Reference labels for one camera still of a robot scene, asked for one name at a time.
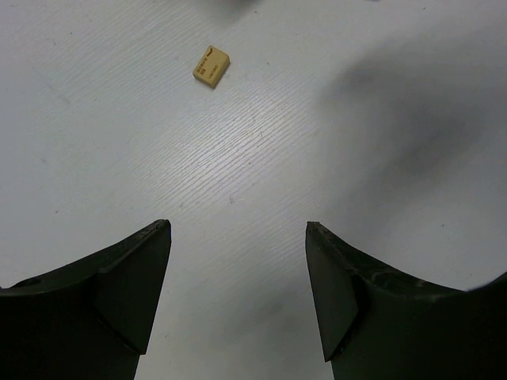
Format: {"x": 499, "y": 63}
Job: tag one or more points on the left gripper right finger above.
{"x": 377, "y": 322}

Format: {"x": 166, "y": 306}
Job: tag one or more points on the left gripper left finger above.
{"x": 91, "y": 319}

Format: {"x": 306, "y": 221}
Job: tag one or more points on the small tan eraser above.
{"x": 211, "y": 66}

